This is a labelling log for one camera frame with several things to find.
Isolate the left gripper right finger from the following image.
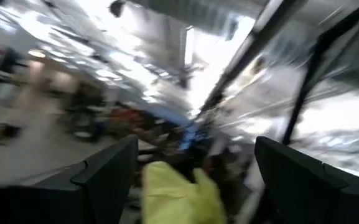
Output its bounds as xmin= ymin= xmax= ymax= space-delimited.
xmin=254 ymin=136 xmax=359 ymax=224

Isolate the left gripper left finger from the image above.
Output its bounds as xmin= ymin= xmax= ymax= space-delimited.
xmin=0 ymin=134 xmax=139 ymax=224

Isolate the pale yellow cloth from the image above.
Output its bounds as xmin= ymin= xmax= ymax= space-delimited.
xmin=141 ymin=161 xmax=227 ymax=224

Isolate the black rig frame strut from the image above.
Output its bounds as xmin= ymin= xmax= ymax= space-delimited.
xmin=281 ymin=0 xmax=359 ymax=146

